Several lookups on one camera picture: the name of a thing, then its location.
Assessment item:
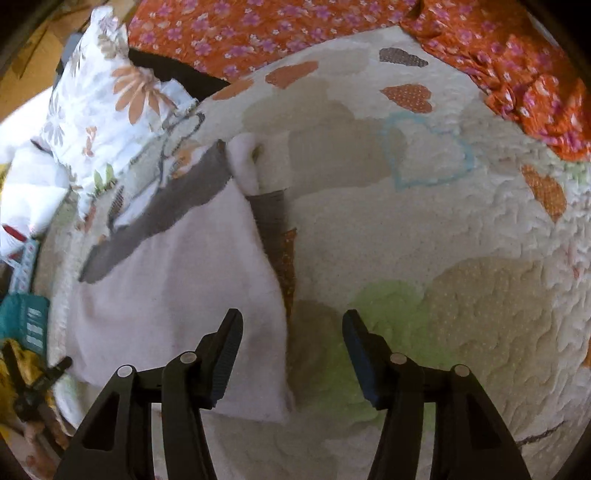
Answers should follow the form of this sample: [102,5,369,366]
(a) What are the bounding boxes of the yellow cloth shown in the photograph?
[1,339,72,449]

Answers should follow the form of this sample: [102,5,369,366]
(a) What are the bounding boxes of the light blue patterned box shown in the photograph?
[5,239,40,294]

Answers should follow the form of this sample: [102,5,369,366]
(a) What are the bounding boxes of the orange floral blanket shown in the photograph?
[126,0,591,163]

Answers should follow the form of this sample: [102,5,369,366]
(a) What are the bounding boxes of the cream heart-patterned quilt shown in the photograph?
[32,25,591,480]

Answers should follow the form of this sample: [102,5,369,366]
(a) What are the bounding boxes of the white floral pillow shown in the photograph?
[33,6,197,218]

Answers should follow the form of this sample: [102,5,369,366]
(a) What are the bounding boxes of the white floral knit sweater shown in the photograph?
[66,133,290,422]

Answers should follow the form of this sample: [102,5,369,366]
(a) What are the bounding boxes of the teal cardboard box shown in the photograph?
[0,293,50,359]

